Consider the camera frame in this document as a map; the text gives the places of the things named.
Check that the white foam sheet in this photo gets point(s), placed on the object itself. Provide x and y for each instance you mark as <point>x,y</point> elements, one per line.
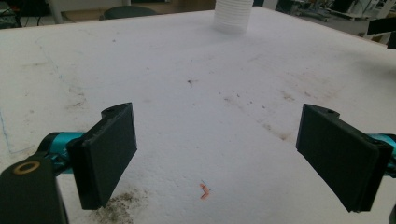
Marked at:
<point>199,124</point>

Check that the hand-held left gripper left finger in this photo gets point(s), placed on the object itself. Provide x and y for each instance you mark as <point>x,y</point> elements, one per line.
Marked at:
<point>102,155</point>

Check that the grey metal table leg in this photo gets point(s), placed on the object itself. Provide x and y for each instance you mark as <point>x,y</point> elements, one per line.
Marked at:
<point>57,11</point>

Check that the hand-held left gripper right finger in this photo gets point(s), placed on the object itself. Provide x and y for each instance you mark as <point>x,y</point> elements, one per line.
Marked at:
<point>339,155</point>

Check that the stack of white plastic cups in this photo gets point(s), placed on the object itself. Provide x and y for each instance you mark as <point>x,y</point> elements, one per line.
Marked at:
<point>233,15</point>

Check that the black round stool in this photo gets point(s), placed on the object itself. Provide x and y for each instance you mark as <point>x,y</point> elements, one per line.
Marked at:
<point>129,12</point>

